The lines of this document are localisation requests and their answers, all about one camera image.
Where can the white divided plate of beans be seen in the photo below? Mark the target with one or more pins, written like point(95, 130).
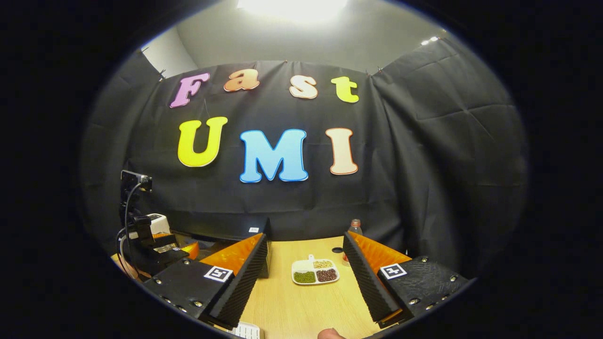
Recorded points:
point(314, 272)

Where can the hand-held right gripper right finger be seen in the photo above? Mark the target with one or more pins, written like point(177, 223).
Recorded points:
point(370, 282)

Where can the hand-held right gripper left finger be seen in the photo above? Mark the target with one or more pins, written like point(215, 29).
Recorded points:
point(242, 282)

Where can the white toaster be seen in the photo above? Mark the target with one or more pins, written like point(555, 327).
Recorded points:
point(159, 223)

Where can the clear bottle with red label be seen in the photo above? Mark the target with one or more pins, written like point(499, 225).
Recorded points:
point(355, 227)

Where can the white ribbed block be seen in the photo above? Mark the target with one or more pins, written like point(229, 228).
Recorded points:
point(246, 331)

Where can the large ceiling light panel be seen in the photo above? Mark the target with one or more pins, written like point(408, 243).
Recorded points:
point(292, 8)

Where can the black electric oven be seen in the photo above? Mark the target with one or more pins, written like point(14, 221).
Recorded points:
point(226, 230)

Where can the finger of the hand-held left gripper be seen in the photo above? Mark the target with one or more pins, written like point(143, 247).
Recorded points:
point(167, 254)

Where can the small ceiling light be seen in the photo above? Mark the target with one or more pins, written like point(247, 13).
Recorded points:
point(430, 41)

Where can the black backdrop cloth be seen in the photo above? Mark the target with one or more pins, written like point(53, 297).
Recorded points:
point(424, 188)

